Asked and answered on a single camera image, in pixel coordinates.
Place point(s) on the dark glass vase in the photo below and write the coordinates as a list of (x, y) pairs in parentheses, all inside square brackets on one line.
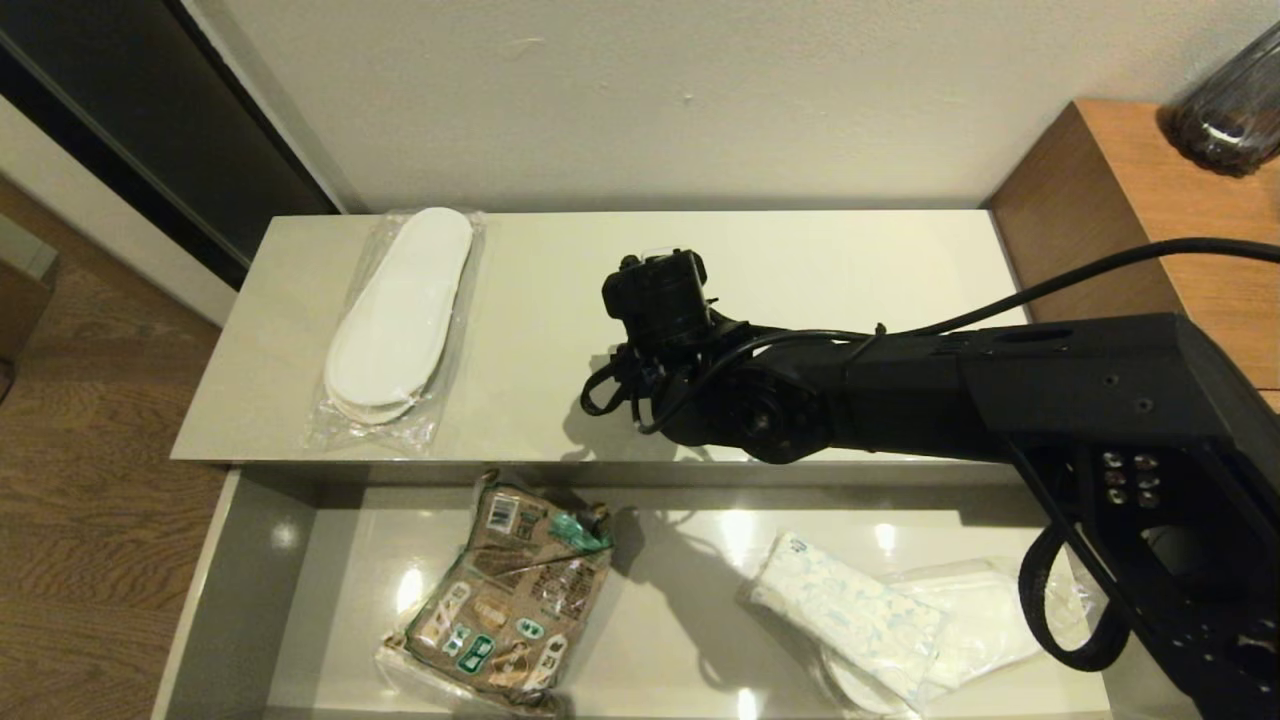
[(1235, 115)]

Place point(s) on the brown printed snack bag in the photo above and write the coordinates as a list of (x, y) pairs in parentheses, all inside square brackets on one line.
[(510, 600)]

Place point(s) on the white soft tissue pack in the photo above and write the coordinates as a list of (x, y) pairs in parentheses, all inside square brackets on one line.
[(850, 610)]

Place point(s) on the dark door panel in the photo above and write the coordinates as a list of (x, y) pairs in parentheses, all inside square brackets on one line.
[(150, 100)]

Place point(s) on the white slippers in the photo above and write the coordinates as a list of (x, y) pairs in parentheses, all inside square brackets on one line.
[(990, 620), (398, 315)]

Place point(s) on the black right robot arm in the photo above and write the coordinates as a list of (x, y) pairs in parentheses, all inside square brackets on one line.
[(1000, 390)]

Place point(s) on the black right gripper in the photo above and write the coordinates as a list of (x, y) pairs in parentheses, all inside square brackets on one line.
[(650, 385)]

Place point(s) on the brown wooden side cabinet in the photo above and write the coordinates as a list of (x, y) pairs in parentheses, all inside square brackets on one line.
[(1120, 200)]

